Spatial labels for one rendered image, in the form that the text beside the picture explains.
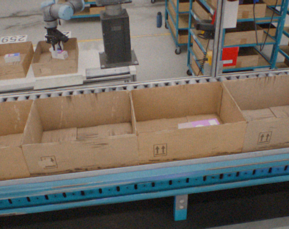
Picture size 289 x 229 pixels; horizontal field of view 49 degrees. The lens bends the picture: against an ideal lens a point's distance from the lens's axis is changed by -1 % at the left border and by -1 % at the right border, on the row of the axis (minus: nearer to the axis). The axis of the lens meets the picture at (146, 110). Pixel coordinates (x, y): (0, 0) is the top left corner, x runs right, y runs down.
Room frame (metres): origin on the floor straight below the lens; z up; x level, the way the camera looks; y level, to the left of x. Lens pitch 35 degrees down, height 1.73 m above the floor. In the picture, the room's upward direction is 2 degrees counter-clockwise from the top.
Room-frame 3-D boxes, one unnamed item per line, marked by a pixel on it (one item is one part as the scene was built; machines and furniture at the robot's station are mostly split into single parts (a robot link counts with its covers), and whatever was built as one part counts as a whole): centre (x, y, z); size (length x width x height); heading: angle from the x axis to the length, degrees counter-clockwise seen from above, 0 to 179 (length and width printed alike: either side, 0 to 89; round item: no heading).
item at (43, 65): (2.04, 0.60, 0.80); 0.38 x 0.28 x 0.10; 8
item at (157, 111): (1.00, -0.15, 0.96); 0.39 x 0.29 x 0.17; 96
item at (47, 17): (2.12, 0.62, 1.09); 0.10 x 0.09 x 0.12; 59
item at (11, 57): (2.09, 0.94, 0.78); 0.10 x 0.06 x 0.05; 101
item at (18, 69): (2.00, 0.94, 0.80); 0.38 x 0.28 x 0.10; 6
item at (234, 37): (2.45, -0.74, 0.79); 0.40 x 0.30 x 0.10; 7
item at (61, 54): (2.11, 0.60, 0.78); 0.10 x 0.06 x 0.05; 65
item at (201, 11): (2.92, -0.69, 0.79); 0.40 x 0.30 x 0.10; 7
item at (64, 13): (2.07, 0.52, 1.10); 0.12 x 0.12 x 0.09; 59
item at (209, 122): (0.97, -0.21, 0.92); 0.16 x 0.11 x 0.07; 100
